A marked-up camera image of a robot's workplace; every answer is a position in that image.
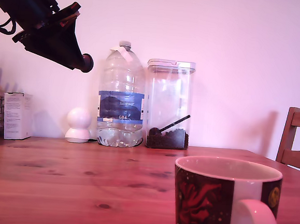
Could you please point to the dark coffee capsule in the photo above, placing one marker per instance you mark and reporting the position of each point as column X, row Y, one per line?
column 88, row 63

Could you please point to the black coffee scoop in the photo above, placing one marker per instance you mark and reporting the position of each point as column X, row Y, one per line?
column 154, row 132

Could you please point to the coffee beans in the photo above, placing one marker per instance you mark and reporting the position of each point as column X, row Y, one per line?
column 173, row 141

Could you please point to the dark floral coffee mug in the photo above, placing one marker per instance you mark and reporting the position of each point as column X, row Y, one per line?
column 200, row 199

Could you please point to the white cardboard box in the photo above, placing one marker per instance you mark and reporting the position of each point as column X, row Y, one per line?
column 14, row 117

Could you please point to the large clear water bottle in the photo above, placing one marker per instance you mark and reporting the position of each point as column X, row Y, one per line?
column 120, row 107

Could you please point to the clear plastic storage container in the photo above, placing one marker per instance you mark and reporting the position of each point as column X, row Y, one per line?
column 169, row 92

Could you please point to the small white round camera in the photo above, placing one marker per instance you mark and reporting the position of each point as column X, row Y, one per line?
column 78, row 119

